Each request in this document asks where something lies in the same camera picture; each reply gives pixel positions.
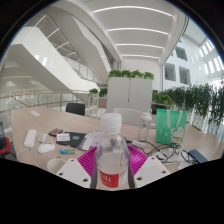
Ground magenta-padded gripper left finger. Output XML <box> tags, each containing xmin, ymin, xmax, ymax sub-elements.
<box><xmin>55</xmin><ymin>145</ymin><xmax>99</xmax><ymax>190</ymax></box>

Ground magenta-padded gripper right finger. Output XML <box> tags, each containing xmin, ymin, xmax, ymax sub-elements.
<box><xmin>126</xmin><ymin>144</ymin><xmax>172</xmax><ymax>189</ymax></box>

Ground clear red-labelled water bottle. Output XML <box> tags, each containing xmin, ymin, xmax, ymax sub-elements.
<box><xmin>94</xmin><ymin>112</ymin><xmax>132</xmax><ymax>190</ymax></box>

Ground blue-green marker pen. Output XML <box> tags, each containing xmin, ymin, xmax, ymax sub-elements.
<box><xmin>59</xmin><ymin>148</ymin><xmax>76</xmax><ymax>155</ymax></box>

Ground black notebook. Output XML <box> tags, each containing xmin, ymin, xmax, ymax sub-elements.
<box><xmin>55</xmin><ymin>131</ymin><xmax>87</xmax><ymax>148</ymax></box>

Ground open printed booklet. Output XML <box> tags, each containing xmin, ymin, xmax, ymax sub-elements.
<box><xmin>79</xmin><ymin>129</ymin><xmax>104</xmax><ymax>152</ymax></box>

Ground white card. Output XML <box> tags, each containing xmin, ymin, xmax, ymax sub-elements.
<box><xmin>55</xmin><ymin>133</ymin><xmax>72</xmax><ymax>143</ymax></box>

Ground white computer mouse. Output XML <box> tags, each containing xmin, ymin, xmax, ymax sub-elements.
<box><xmin>36</xmin><ymin>141</ymin><xmax>56</xmax><ymax>155</ymax></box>

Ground clear shaker bottle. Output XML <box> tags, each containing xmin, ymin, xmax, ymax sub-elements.
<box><xmin>137</xmin><ymin>110</ymin><xmax>153</xmax><ymax>143</ymax></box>

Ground green tote bag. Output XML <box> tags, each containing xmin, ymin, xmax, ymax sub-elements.
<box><xmin>155</xmin><ymin>108</ymin><xmax>188</xmax><ymax>146</ymax></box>

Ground red and black phone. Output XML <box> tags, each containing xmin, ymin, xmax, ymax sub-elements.
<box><xmin>48</xmin><ymin>127</ymin><xmax>64</xmax><ymax>138</ymax></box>

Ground small white rounded case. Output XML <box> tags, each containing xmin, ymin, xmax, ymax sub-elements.
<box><xmin>37</xmin><ymin>133</ymin><xmax>50</xmax><ymax>144</ymax></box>

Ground white power strip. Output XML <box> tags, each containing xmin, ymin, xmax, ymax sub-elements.
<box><xmin>23</xmin><ymin>128</ymin><xmax>38</xmax><ymax>149</ymax></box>

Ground white office chair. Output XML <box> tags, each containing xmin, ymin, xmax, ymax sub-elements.
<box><xmin>113</xmin><ymin>107</ymin><xmax>148</xmax><ymax>127</ymax></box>

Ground black office chair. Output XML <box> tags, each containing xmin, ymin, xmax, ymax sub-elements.
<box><xmin>65</xmin><ymin>102</ymin><xmax>86</xmax><ymax>117</ymax></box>

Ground white paper sheet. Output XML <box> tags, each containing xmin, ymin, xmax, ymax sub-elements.
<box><xmin>28</xmin><ymin>110</ymin><xmax>42</xmax><ymax>118</ymax></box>

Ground low green planter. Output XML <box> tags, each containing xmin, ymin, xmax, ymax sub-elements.
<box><xmin>152</xmin><ymin>92</ymin><xmax>173</xmax><ymax>106</ymax></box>
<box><xmin>88</xmin><ymin>87</ymin><xmax>108</xmax><ymax>98</ymax></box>

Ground white storage cabinet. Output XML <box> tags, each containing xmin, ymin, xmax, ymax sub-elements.
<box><xmin>105</xmin><ymin>77</ymin><xmax>154</xmax><ymax>114</ymax></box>

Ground tall green plant hedge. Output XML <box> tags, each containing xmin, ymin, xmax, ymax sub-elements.
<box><xmin>163</xmin><ymin>78</ymin><xmax>224</xmax><ymax>134</ymax></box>

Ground green plants atop cabinet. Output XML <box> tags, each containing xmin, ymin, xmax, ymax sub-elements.
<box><xmin>107</xmin><ymin>69</ymin><xmax>155</xmax><ymax>81</ymax></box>

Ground ceiling strip lights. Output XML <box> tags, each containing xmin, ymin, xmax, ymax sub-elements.
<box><xmin>93</xmin><ymin>4</ymin><xmax>174</xmax><ymax>61</ymax></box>

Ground tangled black cables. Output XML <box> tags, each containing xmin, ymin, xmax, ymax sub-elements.
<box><xmin>133</xmin><ymin>139</ymin><xmax>191</xmax><ymax>164</ymax></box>

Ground white power cable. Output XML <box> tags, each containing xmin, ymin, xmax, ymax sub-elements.
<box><xmin>15</xmin><ymin>146</ymin><xmax>30</xmax><ymax>158</ymax></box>

